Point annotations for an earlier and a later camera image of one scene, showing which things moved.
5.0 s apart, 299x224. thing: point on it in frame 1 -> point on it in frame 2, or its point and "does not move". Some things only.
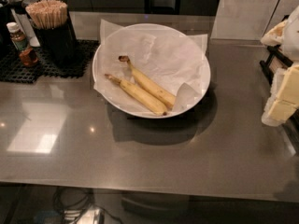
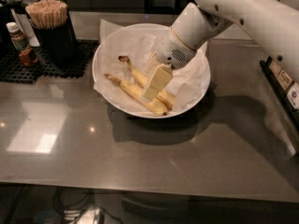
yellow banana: (149, 102) does not move
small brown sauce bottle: (28, 57) does not move
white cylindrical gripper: (293, 32) -> (172, 51)
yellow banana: (155, 89) does not move
